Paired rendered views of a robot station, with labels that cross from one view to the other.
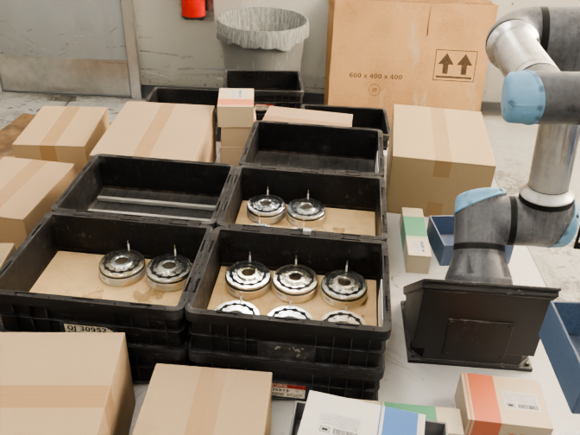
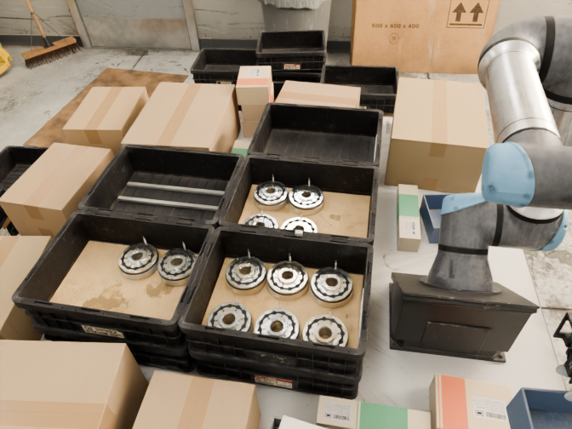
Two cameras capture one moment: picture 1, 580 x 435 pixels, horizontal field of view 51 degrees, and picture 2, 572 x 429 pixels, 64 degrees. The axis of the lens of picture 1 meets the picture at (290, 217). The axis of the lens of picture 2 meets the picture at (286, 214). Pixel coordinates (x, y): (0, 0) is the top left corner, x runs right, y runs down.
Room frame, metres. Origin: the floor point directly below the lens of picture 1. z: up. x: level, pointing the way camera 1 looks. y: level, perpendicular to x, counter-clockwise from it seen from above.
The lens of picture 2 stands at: (0.39, -0.12, 1.77)
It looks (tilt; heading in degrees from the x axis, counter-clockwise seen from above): 45 degrees down; 8
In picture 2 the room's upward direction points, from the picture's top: 3 degrees counter-clockwise
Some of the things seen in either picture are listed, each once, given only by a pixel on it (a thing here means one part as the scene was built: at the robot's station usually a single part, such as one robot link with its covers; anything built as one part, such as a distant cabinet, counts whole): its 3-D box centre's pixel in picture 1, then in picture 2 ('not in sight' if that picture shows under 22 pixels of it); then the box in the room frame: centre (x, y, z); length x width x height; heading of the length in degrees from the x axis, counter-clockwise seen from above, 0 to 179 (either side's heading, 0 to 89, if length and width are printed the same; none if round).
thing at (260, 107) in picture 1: (262, 122); (292, 77); (2.97, 0.17, 0.37); 0.42 x 0.34 x 0.46; 89
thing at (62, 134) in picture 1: (66, 146); (112, 124); (1.82, 0.76, 0.78); 0.30 x 0.22 x 0.16; 2
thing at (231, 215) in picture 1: (305, 219); (303, 210); (1.30, -0.04, 0.87); 0.40 x 0.30 x 0.11; 85
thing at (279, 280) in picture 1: (295, 278); (287, 277); (1.07, -0.02, 0.86); 0.10 x 0.10 x 0.01
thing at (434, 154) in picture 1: (435, 160); (434, 133); (1.80, -0.47, 0.80); 0.40 x 0.30 x 0.20; 173
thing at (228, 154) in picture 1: (237, 146); (259, 118); (1.96, 0.20, 0.74); 0.16 x 0.12 x 0.07; 5
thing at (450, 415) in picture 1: (397, 425); (372, 422); (0.79, -0.23, 0.73); 0.24 x 0.06 x 0.06; 86
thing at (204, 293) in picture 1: (293, 296); (283, 298); (1.00, -0.01, 0.87); 0.40 x 0.30 x 0.11; 85
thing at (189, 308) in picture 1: (293, 277); (281, 285); (1.00, -0.01, 0.92); 0.40 x 0.30 x 0.02; 85
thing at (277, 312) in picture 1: (289, 323); (277, 328); (0.93, -0.01, 0.86); 0.10 x 0.10 x 0.01
